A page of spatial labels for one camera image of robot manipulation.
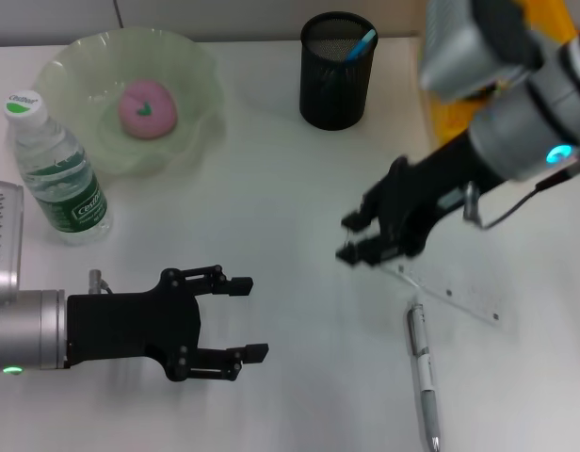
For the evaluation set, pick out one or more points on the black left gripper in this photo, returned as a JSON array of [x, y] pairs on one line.
[[130, 325]]

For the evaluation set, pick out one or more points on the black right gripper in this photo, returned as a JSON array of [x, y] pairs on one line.
[[426, 193]]

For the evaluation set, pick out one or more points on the transparent plastic ruler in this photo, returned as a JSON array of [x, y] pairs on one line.
[[455, 294]]

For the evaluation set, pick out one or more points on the silver white pen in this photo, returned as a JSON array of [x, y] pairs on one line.
[[424, 358]]

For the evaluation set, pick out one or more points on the blue capped scissors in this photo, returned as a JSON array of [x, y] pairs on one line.
[[363, 44]]

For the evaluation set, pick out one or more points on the pink toy peach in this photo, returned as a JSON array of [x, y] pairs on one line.
[[149, 108]]

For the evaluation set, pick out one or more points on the clear green-label water bottle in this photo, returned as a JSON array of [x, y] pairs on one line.
[[54, 155]]

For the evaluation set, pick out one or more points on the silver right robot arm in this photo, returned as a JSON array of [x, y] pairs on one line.
[[525, 127]]

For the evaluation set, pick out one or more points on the black mesh pen holder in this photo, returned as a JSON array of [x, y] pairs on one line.
[[334, 99]]

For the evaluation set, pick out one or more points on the green wavy glass fruit plate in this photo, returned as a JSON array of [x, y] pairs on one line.
[[191, 75]]

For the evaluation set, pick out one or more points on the yellow plastic bin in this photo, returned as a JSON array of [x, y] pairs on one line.
[[452, 117]]

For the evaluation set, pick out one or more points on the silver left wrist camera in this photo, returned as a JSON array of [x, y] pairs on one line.
[[3, 245]]

